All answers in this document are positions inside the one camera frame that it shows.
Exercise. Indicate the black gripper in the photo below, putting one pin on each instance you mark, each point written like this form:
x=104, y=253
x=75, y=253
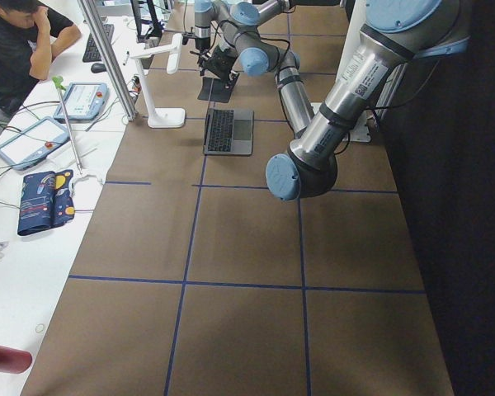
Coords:
x=230, y=54
x=202, y=42

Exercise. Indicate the black mouse pad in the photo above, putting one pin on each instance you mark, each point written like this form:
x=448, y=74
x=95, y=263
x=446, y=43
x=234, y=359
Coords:
x=213, y=89

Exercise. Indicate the grey laptop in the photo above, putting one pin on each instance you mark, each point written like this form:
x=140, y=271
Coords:
x=228, y=132

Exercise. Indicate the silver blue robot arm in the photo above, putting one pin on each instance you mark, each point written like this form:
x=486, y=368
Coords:
x=393, y=33
x=232, y=20

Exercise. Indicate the white desk lamp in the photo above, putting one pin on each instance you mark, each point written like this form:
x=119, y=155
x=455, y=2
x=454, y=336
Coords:
x=159, y=117

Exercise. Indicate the black desk mouse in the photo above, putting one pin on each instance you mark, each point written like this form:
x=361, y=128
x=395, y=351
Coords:
x=98, y=68

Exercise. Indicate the far blue teach pendant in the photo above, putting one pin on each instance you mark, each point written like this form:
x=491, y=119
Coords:
x=84, y=100

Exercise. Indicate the blue teach pendant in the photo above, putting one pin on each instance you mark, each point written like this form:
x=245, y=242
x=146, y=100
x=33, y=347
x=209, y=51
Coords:
x=34, y=144
x=84, y=100

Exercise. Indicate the person in black shirt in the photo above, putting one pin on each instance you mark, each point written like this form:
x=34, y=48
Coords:
x=32, y=36

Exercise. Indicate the near blue teach pendant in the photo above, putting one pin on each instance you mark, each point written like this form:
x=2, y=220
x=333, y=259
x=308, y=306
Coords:
x=34, y=144

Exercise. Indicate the navy patterned pouch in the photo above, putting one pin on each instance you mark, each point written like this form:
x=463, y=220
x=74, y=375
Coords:
x=46, y=202

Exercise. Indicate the red cylinder bottle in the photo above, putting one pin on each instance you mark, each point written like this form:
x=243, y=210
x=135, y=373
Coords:
x=14, y=361

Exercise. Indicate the aluminium frame post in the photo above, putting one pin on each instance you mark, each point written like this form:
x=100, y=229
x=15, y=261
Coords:
x=93, y=20

